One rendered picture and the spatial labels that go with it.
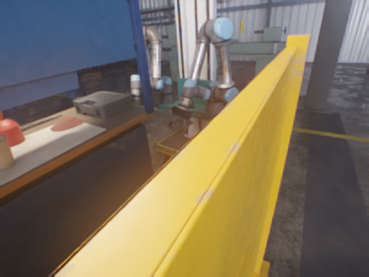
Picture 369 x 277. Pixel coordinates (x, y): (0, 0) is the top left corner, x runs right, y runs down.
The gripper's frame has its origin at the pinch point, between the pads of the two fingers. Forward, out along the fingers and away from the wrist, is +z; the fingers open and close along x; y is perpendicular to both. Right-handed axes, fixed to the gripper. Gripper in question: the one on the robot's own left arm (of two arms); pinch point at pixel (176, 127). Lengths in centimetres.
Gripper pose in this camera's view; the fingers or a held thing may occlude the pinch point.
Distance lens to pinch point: 131.2
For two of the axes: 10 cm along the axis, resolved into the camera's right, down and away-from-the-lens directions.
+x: 7.2, 4.0, -5.7
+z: -2.9, 9.2, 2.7
